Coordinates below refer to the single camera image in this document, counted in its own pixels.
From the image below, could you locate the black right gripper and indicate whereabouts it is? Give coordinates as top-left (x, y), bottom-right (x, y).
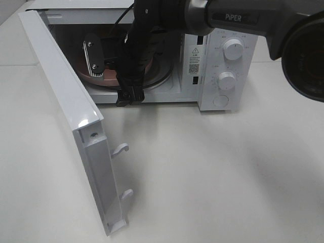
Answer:
top-left (116, 30), bottom-right (154, 106)

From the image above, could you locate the pink round plate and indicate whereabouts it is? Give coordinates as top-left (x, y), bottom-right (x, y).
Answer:
top-left (75, 30), bottom-right (152, 88)

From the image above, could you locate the white microwave door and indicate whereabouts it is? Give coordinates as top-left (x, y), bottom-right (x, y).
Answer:
top-left (18, 10), bottom-right (133, 235)

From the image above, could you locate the round white door button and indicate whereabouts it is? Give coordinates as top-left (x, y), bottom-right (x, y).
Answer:
top-left (213, 95), bottom-right (229, 108)

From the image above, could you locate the white timer knob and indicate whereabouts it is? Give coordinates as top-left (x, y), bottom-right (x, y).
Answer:
top-left (217, 71), bottom-right (236, 91)

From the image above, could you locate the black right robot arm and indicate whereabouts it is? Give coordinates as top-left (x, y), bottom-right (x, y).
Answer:
top-left (115, 1), bottom-right (323, 106)

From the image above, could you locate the glass microwave turntable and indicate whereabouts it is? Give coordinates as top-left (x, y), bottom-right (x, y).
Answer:
top-left (77, 57), bottom-right (174, 91)

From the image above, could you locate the white warning label sticker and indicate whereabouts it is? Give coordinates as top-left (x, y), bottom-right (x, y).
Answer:
top-left (187, 45), bottom-right (204, 75)

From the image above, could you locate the white microwave oven body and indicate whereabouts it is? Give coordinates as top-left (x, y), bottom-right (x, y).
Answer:
top-left (19, 1), bottom-right (257, 111)

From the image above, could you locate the upper white power knob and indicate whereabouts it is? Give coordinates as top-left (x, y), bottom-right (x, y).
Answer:
top-left (222, 38), bottom-right (244, 61)

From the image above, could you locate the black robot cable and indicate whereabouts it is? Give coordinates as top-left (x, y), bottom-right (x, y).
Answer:
top-left (108, 5), bottom-right (135, 38)

